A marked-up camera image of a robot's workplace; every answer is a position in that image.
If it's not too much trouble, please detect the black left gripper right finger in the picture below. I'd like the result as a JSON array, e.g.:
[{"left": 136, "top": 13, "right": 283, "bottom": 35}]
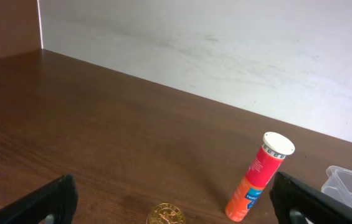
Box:
[{"left": 270, "top": 172, "right": 352, "bottom": 224}]

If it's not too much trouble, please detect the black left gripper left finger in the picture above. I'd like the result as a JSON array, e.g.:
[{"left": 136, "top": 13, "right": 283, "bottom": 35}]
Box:
[{"left": 0, "top": 174, "right": 78, "bottom": 224}]

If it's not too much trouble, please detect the orange effervescent tablet tube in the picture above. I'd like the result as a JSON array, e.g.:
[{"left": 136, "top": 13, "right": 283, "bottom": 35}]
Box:
[{"left": 225, "top": 132, "right": 295, "bottom": 222}]

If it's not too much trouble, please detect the small gold-lidded jar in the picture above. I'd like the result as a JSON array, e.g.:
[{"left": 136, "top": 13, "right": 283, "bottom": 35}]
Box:
[{"left": 146, "top": 203, "right": 186, "bottom": 224}]

